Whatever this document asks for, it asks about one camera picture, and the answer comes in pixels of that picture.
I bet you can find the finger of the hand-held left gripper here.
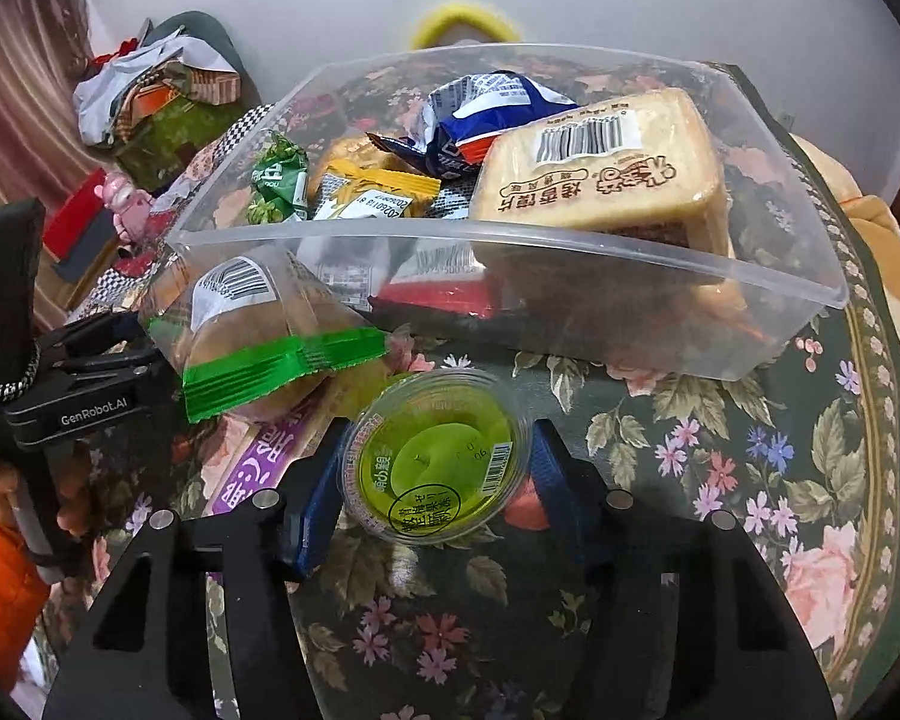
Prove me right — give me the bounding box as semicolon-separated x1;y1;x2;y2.
64;356;170;395
41;311;147;361

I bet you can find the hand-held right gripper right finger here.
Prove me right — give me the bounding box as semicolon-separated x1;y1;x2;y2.
529;420;826;720

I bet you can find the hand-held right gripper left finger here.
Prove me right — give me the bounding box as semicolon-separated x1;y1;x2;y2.
41;427;353;720

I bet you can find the green jelly cup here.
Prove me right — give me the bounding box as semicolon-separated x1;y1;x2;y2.
340;369;535;547

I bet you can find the bread packet with green edge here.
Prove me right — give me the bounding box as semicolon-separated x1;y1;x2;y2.
139;244;391;425

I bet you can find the red snack packet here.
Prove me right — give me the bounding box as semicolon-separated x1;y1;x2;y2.
371;274;503;320

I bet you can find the green pea snack packet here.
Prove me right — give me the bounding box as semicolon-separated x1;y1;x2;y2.
249;131;310;224

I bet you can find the clear packet of orange snacks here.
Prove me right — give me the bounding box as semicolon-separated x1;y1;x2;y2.
322;135;400;175

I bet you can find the small yellow snack packet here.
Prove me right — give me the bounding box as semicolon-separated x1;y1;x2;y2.
309;165;442;222

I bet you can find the toast slice packet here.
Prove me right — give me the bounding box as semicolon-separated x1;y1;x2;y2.
469;88;736;256

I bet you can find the clear plastic container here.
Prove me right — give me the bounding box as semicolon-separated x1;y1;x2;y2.
166;43;850;381

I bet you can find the blue and white snack packet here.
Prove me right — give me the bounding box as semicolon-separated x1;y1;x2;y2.
366;71;578;181

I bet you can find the person's left forearm orange sleeve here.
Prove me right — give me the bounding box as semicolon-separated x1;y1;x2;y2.
0;480;53;691

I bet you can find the person's left hand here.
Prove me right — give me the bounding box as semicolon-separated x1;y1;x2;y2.
0;450;98;541

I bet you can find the purple snack packet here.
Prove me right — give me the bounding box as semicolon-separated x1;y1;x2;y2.
202;390;346;518

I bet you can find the dark grey box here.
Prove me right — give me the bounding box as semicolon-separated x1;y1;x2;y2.
52;229;121;284

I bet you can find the red box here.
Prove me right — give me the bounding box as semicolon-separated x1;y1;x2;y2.
43;169;117;260

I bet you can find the floral blanket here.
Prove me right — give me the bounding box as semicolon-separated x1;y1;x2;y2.
45;64;900;720

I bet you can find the pink toy figure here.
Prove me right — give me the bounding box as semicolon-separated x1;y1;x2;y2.
94;171;155;245

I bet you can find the green patterned bag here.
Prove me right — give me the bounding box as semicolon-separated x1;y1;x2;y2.
116;101;218;181

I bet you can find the patchwork quilt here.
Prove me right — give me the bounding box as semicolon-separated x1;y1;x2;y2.
67;101;271;316

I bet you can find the striped brown curtain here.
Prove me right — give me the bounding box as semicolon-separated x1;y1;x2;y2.
0;0;113;256

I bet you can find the pile of clothes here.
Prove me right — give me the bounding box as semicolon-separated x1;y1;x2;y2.
73;34;241;147

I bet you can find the grey-green chair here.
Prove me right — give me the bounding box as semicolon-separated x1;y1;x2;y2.
146;11;263;106

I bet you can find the yellow pillow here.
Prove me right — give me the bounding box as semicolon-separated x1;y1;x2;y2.
787;131;900;406

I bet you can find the yellow foam tube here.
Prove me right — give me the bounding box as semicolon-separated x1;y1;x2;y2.
411;4;522;46

